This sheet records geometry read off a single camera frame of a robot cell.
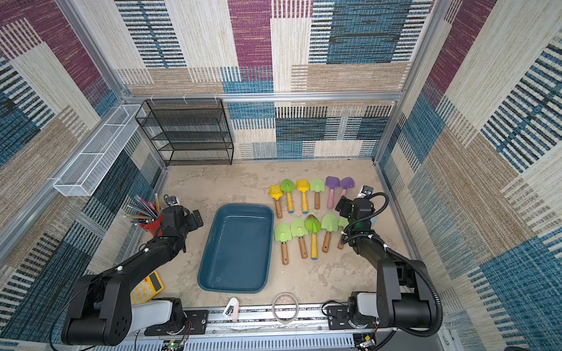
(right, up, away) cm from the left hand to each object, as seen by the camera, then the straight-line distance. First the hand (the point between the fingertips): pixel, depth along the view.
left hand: (187, 215), depth 90 cm
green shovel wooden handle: (+56, +12, +18) cm, 60 cm away
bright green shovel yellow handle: (+52, -5, +4) cm, 52 cm away
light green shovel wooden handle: (+59, -4, +5) cm, 60 cm away
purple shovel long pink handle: (+63, +13, +19) cm, 67 cm away
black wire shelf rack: (-7, +38, +18) cm, 43 cm away
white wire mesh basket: (-25, +19, -16) cm, 35 cm away
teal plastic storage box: (+21, -16, +2) cm, 26 cm away
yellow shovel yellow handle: (+49, +12, +18) cm, 54 cm away
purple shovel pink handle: (+70, +13, +19) cm, 74 cm away
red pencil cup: (-13, -5, -1) cm, 14 cm away
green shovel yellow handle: (+41, +12, +18) cm, 46 cm away
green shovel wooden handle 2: (+39, -8, +1) cm, 40 cm away
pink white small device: (+22, -29, -16) cm, 40 cm away
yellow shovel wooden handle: (+36, +9, +15) cm, 40 cm away
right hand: (+68, +5, +1) cm, 69 cm away
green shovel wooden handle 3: (+64, -4, +4) cm, 65 cm away
